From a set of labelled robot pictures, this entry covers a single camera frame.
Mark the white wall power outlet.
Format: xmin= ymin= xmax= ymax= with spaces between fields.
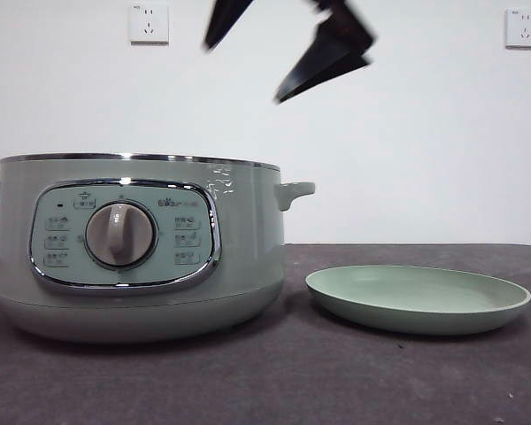
xmin=129 ymin=4 xmax=170 ymax=46
xmin=504 ymin=7 xmax=531 ymax=50

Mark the pale green round plate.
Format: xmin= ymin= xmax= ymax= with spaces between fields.
xmin=304 ymin=264 xmax=531 ymax=335

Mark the pale green electric steamer pot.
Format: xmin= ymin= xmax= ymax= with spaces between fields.
xmin=0 ymin=152 xmax=316 ymax=344

